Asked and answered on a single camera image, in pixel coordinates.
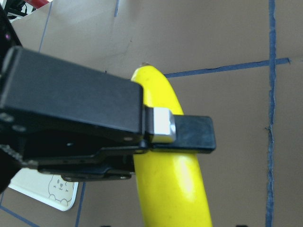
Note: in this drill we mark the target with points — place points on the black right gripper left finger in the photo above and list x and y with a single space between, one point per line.
51 106

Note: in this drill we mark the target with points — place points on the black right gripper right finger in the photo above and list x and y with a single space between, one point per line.
76 167

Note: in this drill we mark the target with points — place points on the white bear tray plate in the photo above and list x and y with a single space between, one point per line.
48 189

